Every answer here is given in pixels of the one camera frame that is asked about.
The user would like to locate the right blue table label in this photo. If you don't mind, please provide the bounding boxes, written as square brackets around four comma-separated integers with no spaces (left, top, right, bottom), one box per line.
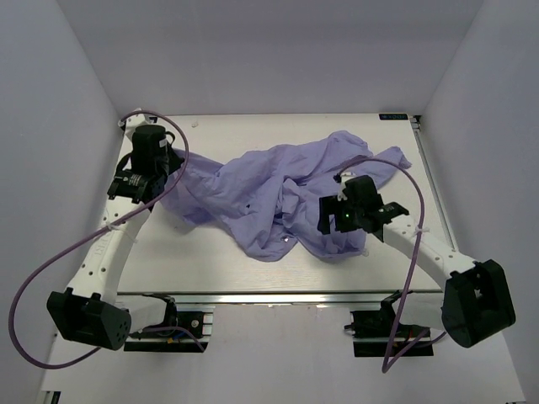
[378,113,408,120]

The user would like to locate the purple jacket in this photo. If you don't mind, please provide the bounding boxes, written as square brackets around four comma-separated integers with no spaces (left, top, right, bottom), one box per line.
[161,130,412,262]

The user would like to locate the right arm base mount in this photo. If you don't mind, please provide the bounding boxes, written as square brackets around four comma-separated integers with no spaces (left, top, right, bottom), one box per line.
[343,290,434,359]

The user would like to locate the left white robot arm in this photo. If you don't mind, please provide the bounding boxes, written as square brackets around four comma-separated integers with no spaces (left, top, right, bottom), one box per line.
[46,110,186,350]

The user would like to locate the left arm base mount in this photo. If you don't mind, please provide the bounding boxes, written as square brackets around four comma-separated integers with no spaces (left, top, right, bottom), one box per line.
[116,294,214,354]

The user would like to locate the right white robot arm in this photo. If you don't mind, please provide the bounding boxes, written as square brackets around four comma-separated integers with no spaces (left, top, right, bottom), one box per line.
[318,173,516,348]

